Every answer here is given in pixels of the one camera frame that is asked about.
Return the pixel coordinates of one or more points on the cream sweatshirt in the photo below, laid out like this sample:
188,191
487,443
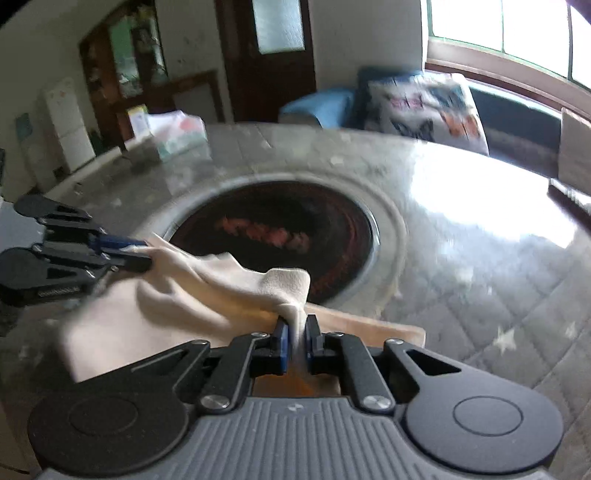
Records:
207,295

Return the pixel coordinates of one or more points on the round black cooktop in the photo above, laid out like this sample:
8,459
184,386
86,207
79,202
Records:
277,217

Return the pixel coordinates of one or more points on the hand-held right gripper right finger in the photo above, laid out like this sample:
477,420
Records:
314,345

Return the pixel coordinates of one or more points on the dark wooden cabinet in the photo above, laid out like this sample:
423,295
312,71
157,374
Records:
138,83

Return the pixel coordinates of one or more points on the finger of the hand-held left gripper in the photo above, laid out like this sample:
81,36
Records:
92,265
69,224

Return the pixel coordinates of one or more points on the butterfly print pillow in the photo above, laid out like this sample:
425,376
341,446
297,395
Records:
425,108

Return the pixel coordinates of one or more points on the dark wooden glass door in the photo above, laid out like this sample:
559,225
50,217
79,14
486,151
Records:
272,55

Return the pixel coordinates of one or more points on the white tissue box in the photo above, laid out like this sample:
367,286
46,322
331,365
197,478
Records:
178,131

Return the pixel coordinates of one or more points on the blue sofa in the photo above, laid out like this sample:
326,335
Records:
323,108

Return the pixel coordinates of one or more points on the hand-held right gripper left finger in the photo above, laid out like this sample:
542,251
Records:
280,346

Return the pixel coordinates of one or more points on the white refrigerator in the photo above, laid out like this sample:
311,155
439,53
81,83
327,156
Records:
69,124

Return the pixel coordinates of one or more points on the green framed window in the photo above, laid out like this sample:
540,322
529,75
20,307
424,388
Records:
508,27

